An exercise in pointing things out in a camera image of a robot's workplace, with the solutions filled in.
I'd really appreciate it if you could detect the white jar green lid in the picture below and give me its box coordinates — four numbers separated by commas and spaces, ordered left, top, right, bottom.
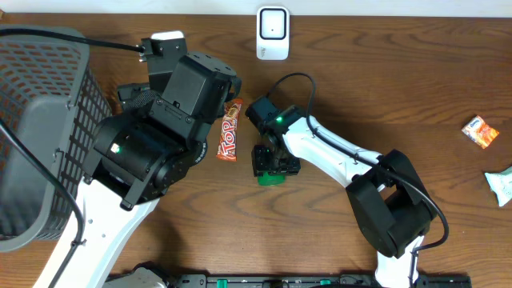
257, 173, 286, 186

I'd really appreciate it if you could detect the chocolate bar wrapper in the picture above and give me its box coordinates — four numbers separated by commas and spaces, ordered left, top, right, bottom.
217, 98, 243, 162

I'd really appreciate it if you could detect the orange tissue pack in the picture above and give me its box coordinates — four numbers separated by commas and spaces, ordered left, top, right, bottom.
462, 115, 499, 149

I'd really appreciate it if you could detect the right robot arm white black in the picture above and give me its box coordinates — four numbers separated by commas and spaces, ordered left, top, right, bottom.
246, 97, 439, 287

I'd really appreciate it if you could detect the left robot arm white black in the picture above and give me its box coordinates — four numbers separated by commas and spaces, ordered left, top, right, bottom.
36, 38, 241, 287

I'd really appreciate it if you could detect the white barcode scanner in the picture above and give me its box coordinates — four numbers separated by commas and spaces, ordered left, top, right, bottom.
256, 6, 290, 61

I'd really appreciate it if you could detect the grey plastic shopping basket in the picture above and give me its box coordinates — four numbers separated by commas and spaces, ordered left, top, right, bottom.
1, 35, 111, 252

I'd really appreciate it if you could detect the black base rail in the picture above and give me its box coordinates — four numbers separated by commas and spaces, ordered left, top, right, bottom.
103, 273, 473, 288

